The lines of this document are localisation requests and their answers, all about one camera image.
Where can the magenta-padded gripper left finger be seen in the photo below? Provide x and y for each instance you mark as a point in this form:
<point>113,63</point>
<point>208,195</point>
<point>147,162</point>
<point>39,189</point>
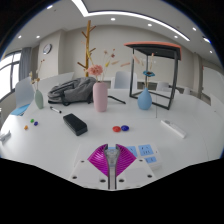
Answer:
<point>98,161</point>

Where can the white remote control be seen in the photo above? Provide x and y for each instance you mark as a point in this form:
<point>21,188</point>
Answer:
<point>173,129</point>

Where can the grey backpack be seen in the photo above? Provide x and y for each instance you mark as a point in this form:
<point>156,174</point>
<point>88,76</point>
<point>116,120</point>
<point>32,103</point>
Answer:
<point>71,90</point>

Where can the black marker pen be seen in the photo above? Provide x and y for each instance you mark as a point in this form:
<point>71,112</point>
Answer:
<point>55,109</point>

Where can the round ceiling spotlights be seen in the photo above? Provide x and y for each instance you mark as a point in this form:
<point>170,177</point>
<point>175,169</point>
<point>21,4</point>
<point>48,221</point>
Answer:
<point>113,19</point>

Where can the small orange magnet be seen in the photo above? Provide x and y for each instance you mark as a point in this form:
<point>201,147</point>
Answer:
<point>26,127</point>

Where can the long ceiling light strip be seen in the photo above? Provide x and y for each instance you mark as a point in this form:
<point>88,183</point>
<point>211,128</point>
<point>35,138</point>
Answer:
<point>133,15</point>

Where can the black rectangular case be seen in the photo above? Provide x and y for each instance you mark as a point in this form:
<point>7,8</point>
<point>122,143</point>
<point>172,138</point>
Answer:
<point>75,124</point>

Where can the small blue magnet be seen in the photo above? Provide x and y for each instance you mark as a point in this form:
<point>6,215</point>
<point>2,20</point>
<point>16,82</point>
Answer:
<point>35,123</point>

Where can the white wall board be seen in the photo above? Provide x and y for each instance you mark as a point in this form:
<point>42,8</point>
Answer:
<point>213,83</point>

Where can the small green magnet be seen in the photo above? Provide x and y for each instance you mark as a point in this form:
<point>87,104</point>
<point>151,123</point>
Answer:
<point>32,121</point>

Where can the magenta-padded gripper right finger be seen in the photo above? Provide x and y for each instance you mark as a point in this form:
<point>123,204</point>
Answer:
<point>126,161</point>

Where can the pink vase with flowers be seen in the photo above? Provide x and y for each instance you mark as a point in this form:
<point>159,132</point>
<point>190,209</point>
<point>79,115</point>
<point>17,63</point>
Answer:
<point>100,98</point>

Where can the blue vase with flowers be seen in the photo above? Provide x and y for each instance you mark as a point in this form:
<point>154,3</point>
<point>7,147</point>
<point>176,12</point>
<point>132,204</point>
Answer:
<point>144,100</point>

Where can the wooden coat tree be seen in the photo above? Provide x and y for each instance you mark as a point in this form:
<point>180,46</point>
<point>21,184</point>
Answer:
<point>88,46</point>

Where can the grey curtain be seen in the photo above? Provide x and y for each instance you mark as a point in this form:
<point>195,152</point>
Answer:
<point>25,63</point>

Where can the green vase with dried flowers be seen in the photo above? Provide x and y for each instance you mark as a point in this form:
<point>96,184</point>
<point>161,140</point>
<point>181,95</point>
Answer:
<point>39,100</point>

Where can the round wall clock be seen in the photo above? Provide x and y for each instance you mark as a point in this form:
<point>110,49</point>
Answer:
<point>47,48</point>

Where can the black-framed stand with orange top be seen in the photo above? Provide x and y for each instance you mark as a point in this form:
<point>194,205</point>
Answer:
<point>153,47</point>

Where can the red round magnet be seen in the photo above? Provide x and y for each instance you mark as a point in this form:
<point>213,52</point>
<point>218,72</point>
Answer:
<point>116,129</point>

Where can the window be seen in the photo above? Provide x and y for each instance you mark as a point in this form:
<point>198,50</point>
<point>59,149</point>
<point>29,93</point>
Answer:
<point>6,75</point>

